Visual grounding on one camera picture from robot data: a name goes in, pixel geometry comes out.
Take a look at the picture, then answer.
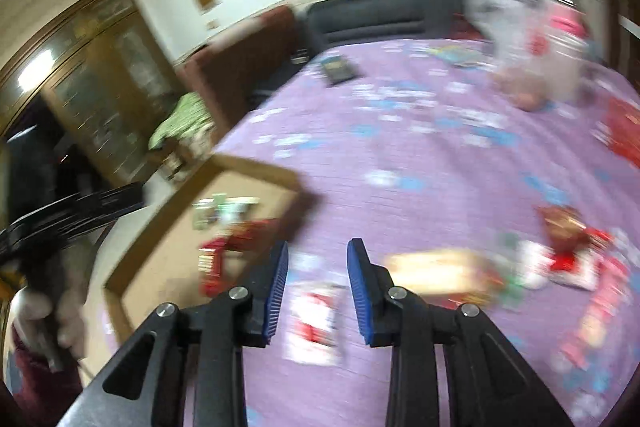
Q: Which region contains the wooden glass-door cabinet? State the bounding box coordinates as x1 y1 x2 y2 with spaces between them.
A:
0 0 181 188

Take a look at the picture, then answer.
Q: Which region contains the red white snack packet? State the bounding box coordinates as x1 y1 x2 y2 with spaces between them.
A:
197 237 228 298
220 219 286 255

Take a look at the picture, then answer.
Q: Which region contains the pink white snack packet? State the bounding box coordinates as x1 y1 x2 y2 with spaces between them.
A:
285 279 348 365

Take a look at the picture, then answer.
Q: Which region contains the black smartphone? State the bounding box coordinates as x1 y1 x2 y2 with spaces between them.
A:
320 54 362 88

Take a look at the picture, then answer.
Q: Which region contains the cardboard box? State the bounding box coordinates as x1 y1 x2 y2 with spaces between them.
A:
102 154 321 348

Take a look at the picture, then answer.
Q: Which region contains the red plastic bag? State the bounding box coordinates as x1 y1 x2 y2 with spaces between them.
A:
452 14 481 40

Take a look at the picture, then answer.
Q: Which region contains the person's left hand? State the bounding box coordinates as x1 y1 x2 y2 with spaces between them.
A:
12 244 90 358

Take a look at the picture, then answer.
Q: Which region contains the green patterned cloth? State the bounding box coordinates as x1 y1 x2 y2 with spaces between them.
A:
149 92 213 150

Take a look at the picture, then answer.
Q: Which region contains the large red packet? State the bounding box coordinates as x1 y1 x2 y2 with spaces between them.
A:
592 97 640 170

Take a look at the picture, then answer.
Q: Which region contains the purple floral blanket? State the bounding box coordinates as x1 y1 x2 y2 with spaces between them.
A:
100 34 640 427

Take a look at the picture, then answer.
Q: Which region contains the clear green-edged snack packet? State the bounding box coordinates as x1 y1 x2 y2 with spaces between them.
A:
192 196 261 228

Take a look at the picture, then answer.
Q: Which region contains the black leather sofa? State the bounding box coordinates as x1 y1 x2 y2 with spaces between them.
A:
250 0 488 108

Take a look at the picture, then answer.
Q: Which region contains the brown armchair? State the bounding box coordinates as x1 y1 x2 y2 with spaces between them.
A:
180 4 308 142

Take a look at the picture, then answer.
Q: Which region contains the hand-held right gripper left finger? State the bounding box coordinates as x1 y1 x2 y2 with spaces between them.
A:
56 241 291 427

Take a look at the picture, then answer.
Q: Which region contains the clear plastic bag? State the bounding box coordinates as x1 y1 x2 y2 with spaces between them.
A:
460 0 592 110

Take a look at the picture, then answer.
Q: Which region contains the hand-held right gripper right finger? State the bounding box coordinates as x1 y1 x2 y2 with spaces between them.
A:
346 238 576 427

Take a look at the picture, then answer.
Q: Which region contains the red white flat packet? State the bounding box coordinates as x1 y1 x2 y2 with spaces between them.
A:
550 229 617 290

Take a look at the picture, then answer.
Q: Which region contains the red yellow snack packet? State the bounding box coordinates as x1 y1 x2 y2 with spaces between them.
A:
382 248 503 308

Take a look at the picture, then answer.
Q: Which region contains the long pink red packet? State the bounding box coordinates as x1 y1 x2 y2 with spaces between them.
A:
557 257 632 373

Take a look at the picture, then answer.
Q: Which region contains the person's red clothing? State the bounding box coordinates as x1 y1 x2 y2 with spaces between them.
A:
7 332 86 427

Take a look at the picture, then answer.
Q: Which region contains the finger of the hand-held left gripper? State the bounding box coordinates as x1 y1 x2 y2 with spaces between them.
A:
0 202 146 260
10 184 148 233

